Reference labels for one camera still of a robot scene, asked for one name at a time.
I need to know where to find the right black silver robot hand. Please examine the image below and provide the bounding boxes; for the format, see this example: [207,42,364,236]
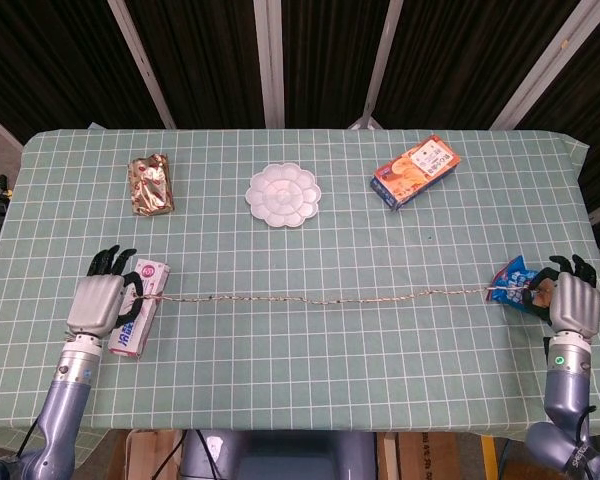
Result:
[521,253,600,344]

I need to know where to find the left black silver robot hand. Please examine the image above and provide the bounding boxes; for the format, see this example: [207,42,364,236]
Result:
[65,244,146,337]

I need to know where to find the beige braided rope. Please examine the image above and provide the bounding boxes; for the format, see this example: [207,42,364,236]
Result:
[129,285,526,306]

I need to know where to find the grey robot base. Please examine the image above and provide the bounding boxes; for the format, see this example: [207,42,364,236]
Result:
[179,428,381,480]

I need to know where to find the pink white toothpaste box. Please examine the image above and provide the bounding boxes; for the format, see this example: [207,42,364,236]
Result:
[107,258,172,359]

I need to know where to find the blue snack bag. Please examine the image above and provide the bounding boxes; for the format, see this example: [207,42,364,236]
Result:
[485,254,556,314]

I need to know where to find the gold foil snack packet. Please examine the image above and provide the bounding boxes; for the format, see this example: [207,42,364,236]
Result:
[127,153,175,217]

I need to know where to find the wooden crate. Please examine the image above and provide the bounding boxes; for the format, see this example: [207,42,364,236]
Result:
[107,428,185,480]

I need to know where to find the orange blue biscuit box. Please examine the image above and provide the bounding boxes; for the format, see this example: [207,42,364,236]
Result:
[369,134,463,212]

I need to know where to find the brown cardboard box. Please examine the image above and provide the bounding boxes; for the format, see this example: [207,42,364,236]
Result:
[397,430,481,480]

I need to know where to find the white flower-shaped paint palette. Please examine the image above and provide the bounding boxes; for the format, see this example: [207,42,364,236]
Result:
[244,162,323,230]

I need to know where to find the green checked tablecloth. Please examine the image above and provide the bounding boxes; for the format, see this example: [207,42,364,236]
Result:
[0,128,600,456]

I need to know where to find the light wooden plank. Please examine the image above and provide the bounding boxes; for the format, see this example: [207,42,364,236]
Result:
[377,432,399,480]

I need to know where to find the black pleated curtain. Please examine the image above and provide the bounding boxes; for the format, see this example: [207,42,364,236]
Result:
[0,0,600,281]

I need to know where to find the white frame post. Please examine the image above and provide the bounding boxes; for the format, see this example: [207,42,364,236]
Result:
[107,0,177,130]
[490,0,599,132]
[347,0,406,131]
[253,0,286,129]

